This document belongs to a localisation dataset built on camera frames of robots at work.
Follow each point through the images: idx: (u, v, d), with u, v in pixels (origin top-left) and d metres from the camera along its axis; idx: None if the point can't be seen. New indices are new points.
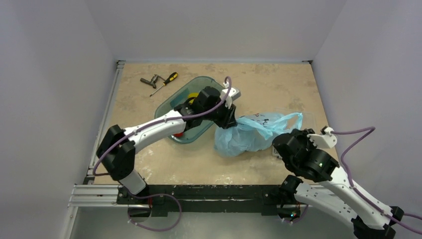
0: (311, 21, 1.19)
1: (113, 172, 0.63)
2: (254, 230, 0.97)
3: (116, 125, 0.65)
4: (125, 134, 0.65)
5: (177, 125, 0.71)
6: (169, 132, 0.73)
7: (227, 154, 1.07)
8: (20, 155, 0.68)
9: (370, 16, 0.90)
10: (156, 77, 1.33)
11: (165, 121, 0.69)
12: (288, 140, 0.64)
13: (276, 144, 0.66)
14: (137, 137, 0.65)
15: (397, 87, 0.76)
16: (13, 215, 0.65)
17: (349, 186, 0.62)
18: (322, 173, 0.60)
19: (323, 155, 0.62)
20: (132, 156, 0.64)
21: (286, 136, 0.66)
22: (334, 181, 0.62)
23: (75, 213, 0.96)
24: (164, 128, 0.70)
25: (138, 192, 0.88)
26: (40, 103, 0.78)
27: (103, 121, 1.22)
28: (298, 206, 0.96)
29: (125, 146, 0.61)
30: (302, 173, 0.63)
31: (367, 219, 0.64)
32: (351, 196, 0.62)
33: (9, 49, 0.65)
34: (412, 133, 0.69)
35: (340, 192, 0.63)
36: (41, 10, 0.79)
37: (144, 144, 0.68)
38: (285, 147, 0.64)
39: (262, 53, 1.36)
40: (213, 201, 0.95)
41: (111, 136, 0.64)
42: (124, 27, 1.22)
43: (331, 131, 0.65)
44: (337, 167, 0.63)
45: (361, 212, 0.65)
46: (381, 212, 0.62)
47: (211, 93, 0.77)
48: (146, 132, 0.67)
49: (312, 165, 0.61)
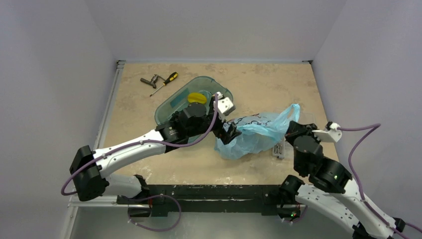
0: (311, 21, 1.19)
1: (80, 196, 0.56)
2: (253, 230, 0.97)
3: (85, 145, 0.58)
4: (94, 157, 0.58)
5: (155, 148, 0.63)
6: (147, 155, 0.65)
7: (230, 158, 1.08)
8: (20, 155, 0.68)
9: (370, 16, 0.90)
10: (156, 77, 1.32)
11: (141, 144, 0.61)
12: (315, 149, 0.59)
13: (300, 149, 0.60)
14: (105, 162, 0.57)
15: (397, 87, 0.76)
16: (13, 215, 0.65)
17: (360, 199, 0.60)
18: (337, 185, 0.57)
19: (340, 168, 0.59)
20: (100, 181, 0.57)
21: (311, 142, 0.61)
22: (348, 193, 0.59)
23: (75, 213, 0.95)
24: (139, 151, 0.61)
25: (135, 195, 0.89)
26: (40, 103, 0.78)
27: (103, 121, 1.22)
28: (298, 206, 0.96)
29: (91, 171, 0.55)
30: (315, 181, 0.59)
31: (371, 230, 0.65)
32: (361, 209, 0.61)
33: (9, 50, 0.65)
34: (412, 134, 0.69)
35: (350, 204, 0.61)
36: (41, 10, 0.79)
37: (116, 167, 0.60)
38: (309, 156, 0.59)
39: (262, 53, 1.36)
40: (213, 201, 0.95)
41: (79, 157, 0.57)
42: (124, 27, 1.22)
43: (337, 126, 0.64)
44: (351, 179, 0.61)
45: (366, 223, 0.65)
46: (387, 224, 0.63)
47: (194, 112, 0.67)
48: (117, 155, 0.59)
49: (331, 178, 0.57)
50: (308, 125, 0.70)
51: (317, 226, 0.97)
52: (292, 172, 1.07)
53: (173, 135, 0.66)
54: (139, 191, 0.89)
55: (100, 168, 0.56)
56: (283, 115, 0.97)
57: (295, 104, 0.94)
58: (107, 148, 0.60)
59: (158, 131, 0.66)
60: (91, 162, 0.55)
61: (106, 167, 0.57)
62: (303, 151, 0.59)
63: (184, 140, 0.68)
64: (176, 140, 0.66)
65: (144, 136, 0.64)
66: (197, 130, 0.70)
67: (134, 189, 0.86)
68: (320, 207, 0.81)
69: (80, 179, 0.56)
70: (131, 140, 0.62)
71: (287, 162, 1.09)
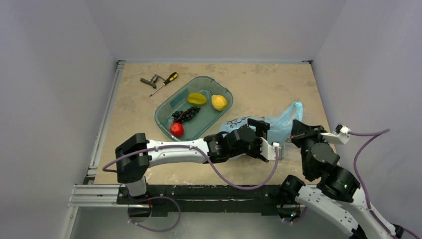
0: (311, 21, 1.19)
1: (119, 177, 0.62)
2: (254, 229, 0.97)
3: (143, 133, 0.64)
4: (147, 146, 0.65)
5: (199, 156, 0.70)
6: (187, 159, 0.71)
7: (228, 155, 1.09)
8: (20, 155, 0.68)
9: (370, 17, 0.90)
10: (156, 77, 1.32)
11: (189, 148, 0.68)
12: (334, 158, 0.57)
13: (318, 158, 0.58)
14: (156, 154, 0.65)
15: (397, 87, 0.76)
16: (13, 214, 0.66)
17: (366, 208, 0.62)
18: (346, 194, 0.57)
19: (350, 177, 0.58)
20: (143, 170, 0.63)
21: (329, 151, 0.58)
22: (357, 202, 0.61)
23: (75, 213, 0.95)
24: (185, 154, 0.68)
25: (136, 195, 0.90)
26: (40, 103, 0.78)
27: (103, 122, 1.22)
28: (298, 206, 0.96)
29: (141, 159, 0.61)
30: (324, 189, 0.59)
31: (372, 236, 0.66)
32: (367, 218, 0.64)
33: (9, 49, 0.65)
34: (412, 133, 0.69)
35: (357, 212, 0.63)
36: (41, 10, 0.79)
37: (160, 162, 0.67)
38: (325, 166, 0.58)
39: (261, 53, 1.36)
40: (213, 201, 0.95)
41: (133, 141, 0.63)
42: (123, 27, 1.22)
43: (348, 131, 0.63)
44: (359, 188, 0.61)
45: (368, 230, 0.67)
46: (388, 232, 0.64)
47: (244, 136, 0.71)
48: (167, 152, 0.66)
49: (342, 186, 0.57)
50: (316, 129, 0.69)
51: (318, 227, 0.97)
52: (293, 172, 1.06)
53: (217, 151, 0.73)
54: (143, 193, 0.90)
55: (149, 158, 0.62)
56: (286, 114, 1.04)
57: (298, 103, 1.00)
58: (159, 142, 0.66)
59: (205, 142, 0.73)
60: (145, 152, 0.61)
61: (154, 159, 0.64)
62: (320, 161, 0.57)
63: (225, 158, 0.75)
64: (218, 155, 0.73)
65: (193, 142, 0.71)
66: (240, 151, 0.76)
67: (141, 188, 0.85)
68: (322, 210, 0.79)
69: (126, 163, 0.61)
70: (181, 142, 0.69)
71: (287, 162, 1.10)
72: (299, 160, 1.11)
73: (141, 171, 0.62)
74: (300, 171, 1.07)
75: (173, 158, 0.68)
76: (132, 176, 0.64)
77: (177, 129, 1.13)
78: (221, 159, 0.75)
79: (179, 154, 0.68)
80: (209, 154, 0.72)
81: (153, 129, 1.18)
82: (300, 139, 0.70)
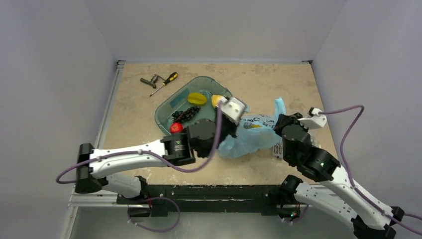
0: (312, 21, 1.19)
1: (75, 189, 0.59)
2: (253, 229, 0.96)
3: (87, 144, 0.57)
4: (90, 156, 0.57)
5: (154, 161, 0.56)
6: (146, 165, 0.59)
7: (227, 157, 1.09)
8: (19, 154, 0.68)
9: (370, 17, 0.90)
10: (156, 77, 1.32)
11: (139, 154, 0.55)
12: (303, 137, 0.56)
13: (288, 138, 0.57)
14: (98, 165, 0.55)
15: (397, 87, 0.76)
16: (13, 214, 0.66)
17: (350, 186, 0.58)
18: (323, 173, 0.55)
19: (327, 155, 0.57)
20: (91, 181, 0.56)
21: (300, 130, 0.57)
22: (336, 180, 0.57)
23: (75, 213, 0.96)
24: (135, 160, 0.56)
25: (132, 196, 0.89)
26: (40, 102, 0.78)
27: (103, 122, 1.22)
28: (298, 206, 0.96)
29: (82, 172, 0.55)
30: (302, 169, 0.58)
31: (366, 219, 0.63)
32: (353, 197, 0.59)
33: (8, 49, 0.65)
34: (412, 132, 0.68)
35: (340, 192, 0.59)
36: (41, 11, 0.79)
37: (111, 171, 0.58)
38: (297, 144, 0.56)
39: (262, 53, 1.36)
40: (213, 201, 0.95)
41: (79, 151, 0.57)
42: (123, 27, 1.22)
43: (319, 111, 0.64)
44: (339, 167, 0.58)
45: (360, 211, 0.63)
46: (381, 211, 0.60)
47: (201, 132, 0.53)
48: (112, 161, 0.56)
49: (319, 166, 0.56)
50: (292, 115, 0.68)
51: (318, 226, 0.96)
52: (293, 172, 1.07)
53: (178, 152, 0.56)
54: (139, 194, 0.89)
55: (90, 171, 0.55)
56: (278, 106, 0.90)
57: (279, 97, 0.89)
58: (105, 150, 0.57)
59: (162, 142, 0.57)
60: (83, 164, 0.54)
61: (96, 172, 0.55)
62: (290, 140, 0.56)
63: (191, 160, 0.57)
64: (181, 158, 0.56)
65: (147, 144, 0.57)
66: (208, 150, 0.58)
67: (137, 190, 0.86)
68: (320, 203, 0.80)
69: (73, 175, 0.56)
70: (131, 146, 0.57)
71: (287, 162, 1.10)
72: None
73: (91, 182, 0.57)
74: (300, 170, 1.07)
75: (122, 166, 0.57)
76: (89, 187, 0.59)
77: (177, 129, 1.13)
78: (184, 162, 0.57)
79: (128, 161, 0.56)
80: (168, 158, 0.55)
81: (153, 129, 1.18)
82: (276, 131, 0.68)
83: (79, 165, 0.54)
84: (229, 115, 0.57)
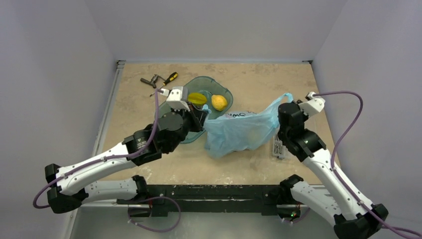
0: (312, 21, 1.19)
1: (54, 211, 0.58)
2: (253, 229, 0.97)
3: (50, 165, 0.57)
4: (56, 176, 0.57)
5: (119, 165, 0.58)
6: (114, 171, 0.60)
7: (214, 154, 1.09)
8: (20, 155, 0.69)
9: (370, 17, 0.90)
10: (156, 77, 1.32)
11: (104, 161, 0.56)
12: (294, 112, 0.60)
13: (281, 111, 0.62)
14: (65, 182, 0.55)
15: (397, 87, 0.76)
16: (13, 215, 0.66)
17: (329, 168, 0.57)
18: (306, 149, 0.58)
19: (314, 136, 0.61)
20: (64, 200, 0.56)
21: (295, 107, 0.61)
22: (315, 158, 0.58)
23: (75, 213, 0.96)
24: (101, 169, 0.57)
25: (132, 197, 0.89)
26: (39, 103, 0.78)
27: (103, 122, 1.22)
28: (298, 206, 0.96)
29: (50, 192, 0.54)
30: (289, 144, 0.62)
31: (342, 207, 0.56)
32: (329, 179, 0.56)
33: (7, 50, 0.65)
34: (412, 133, 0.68)
35: (318, 172, 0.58)
36: (41, 11, 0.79)
37: (80, 185, 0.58)
38: (287, 118, 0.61)
39: (262, 53, 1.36)
40: (213, 201, 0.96)
41: (45, 174, 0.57)
42: (123, 27, 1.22)
43: (314, 95, 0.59)
44: (325, 149, 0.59)
45: (336, 198, 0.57)
46: (358, 200, 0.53)
47: (169, 124, 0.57)
48: (78, 175, 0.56)
49: (303, 143, 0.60)
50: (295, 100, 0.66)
51: (319, 226, 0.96)
52: (293, 172, 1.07)
53: (144, 149, 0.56)
54: (136, 194, 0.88)
55: (59, 189, 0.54)
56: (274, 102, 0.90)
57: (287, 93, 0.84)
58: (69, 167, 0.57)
59: (125, 143, 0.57)
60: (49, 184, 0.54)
61: (65, 189, 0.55)
62: (282, 113, 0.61)
63: (158, 155, 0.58)
64: (148, 154, 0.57)
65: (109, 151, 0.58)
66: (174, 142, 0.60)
67: (135, 191, 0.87)
68: (310, 198, 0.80)
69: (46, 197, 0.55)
70: (94, 157, 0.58)
71: (287, 162, 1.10)
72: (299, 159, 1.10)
73: (65, 200, 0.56)
74: (300, 170, 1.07)
75: (90, 177, 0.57)
76: (66, 205, 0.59)
77: None
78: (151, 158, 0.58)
79: (95, 171, 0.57)
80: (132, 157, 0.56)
81: None
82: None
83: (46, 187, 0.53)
84: (174, 100, 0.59)
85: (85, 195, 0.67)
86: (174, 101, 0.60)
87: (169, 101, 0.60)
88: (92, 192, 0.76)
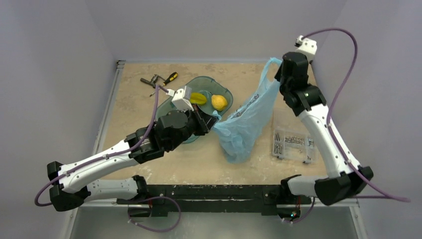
0: (312, 20, 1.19)
1: (56, 209, 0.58)
2: (253, 229, 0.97)
3: (52, 163, 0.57)
4: (58, 174, 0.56)
5: (122, 162, 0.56)
6: (117, 169, 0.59)
7: (240, 160, 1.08)
8: (20, 155, 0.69)
9: (371, 17, 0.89)
10: (156, 77, 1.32)
11: (106, 158, 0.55)
12: (300, 60, 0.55)
13: (287, 58, 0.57)
14: (67, 179, 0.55)
15: (395, 88, 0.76)
16: (12, 215, 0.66)
17: (324, 123, 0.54)
18: (304, 102, 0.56)
19: (316, 91, 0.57)
20: (68, 197, 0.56)
21: (301, 56, 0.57)
22: (312, 112, 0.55)
23: (75, 213, 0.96)
24: (104, 166, 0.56)
25: (132, 197, 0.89)
26: (40, 103, 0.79)
27: (103, 122, 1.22)
28: (298, 206, 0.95)
29: (53, 190, 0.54)
30: (288, 96, 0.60)
31: (328, 165, 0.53)
32: (321, 134, 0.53)
33: (7, 50, 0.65)
34: (412, 133, 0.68)
35: (313, 129, 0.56)
36: (41, 12, 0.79)
37: (84, 182, 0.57)
38: (292, 66, 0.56)
39: (262, 53, 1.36)
40: (213, 201, 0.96)
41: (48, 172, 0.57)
42: (123, 28, 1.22)
43: (302, 40, 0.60)
44: (324, 105, 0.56)
45: (325, 156, 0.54)
46: (346, 159, 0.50)
47: (174, 122, 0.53)
48: (80, 173, 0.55)
49: (303, 95, 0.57)
50: None
51: (319, 227, 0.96)
52: (293, 172, 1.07)
53: (147, 146, 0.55)
54: (136, 194, 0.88)
55: (61, 186, 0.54)
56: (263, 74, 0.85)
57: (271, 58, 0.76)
58: (72, 165, 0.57)
59: (127, 140, 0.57)
60: (52, 182, 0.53)
61: (67, 186, 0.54)
62: (287, 59, 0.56)
63: (160, 153, 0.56)
64: (150, 151, 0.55)
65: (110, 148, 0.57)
66: (177, 139, 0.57)
67: (136, 190, 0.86)
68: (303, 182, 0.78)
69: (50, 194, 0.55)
70: (97, 154, 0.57)
71: (287, 162, 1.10)
72: (298, 159, 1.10)
73: (68, 198, 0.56)
74: (300, 170, 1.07)
75: (92, 175, 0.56)
76: (69, 203, 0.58)
77: None
78: (154, 155, 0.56)
79: (97, 169, 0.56)
80: (134, 154, 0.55)
81: None
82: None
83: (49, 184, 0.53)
84: (177, 100, 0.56)
85: (88, 192, 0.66)
86: (178, 100, 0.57)
87: (174, 101, 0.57)
88: (94, 190, 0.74)
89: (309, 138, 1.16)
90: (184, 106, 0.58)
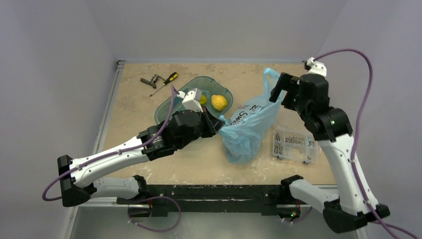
0: (312, 20, 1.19)
1: (63, 204, 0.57)
2: (253, 229, 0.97)
3: (63, 156, 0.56)
4: (69, 168, 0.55)
5: (134, 158, 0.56)
6: (128, 165, 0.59)
7: (245, 161, 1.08)
8: (20, 155, 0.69)
9: (371, 17, 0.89)
10: (156, 77, 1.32)
11: (119, 154, 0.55)
12: (321, 82, 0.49)
13: (304, 79, 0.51)
14: (79, 174, 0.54)
15: (394, 88, 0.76)
16: (13, 214, 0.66)
17: (348, 158, 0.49)
18: (329, 130, 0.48)
19: (341, 115, 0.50)
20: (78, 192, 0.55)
21: (320, 77, 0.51)
22: (336, 144, 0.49)
23: (75, 213, 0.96)
24: (116, 161, 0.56)
25: (132, 197, 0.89)
26: (40, 103, 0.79)
27: (103, 121, 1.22)
28: (298, 206, 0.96)
29: (64, 183, 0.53)
30: (308, 121, 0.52)
31: (344, 200, 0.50)
32: (343, 169, 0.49)
33: (8, 50, 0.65)
34: (412, 133, 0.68)
35: (334, 161, 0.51)
36: (42, 12, 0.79)
37: (94, 177, 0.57)
38: (310, 89, 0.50)
39: (262, 53, 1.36)
40: (213, 201, 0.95)
41: (58, 165, 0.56)
42: (123, 28, 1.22)
43: (314, 60, 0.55)
44: (349, 135, 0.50)
45: (342, 190, 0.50)
46: (366, 199, 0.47)
47: (187, 120, 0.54)
48: (92, 167, 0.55)
49: (328, 122, 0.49)
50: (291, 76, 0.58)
51: (319, 227, 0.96)
52: (293, 172, 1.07)
53: (158, 143, 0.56)
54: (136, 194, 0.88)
55: (73, 180, 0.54)
56: (265, 82, 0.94)
57: (266, 68, 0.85)
58: (84, 159, 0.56)
59: (139, 137, 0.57)
60: (63, 176, 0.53)
61: (79, 180, 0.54)
62: (305, 82, 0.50)
63: (171, 150, 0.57)
64: (162, 148, 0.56)
65: (123, 143, 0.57)
66: (189, 138, 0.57)
67: (136, 190, 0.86)
68: (304, 192, 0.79)
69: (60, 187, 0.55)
70: (109, 149, 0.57)
71: (287, 162, 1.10)
72: (299, 159, 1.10)
73: (78, 192, 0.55)
74: (300, 170, 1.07)
75: (104, 170, 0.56)
76: (77, 198, 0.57)
77: None
78: (165, 152, 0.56)
79: (109, 164, 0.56)
80: (147, 151, 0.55)
81: None
82: (273, 89, 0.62)
83: (61, 177, 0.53)
84: (189, 100, 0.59)
85: (93, 189, 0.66)
86: (188, 102, 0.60)
87: (185, 102, 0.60)
88: (99, 187, 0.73)
89: (309, 138, 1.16)
90: (197, 108, 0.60)
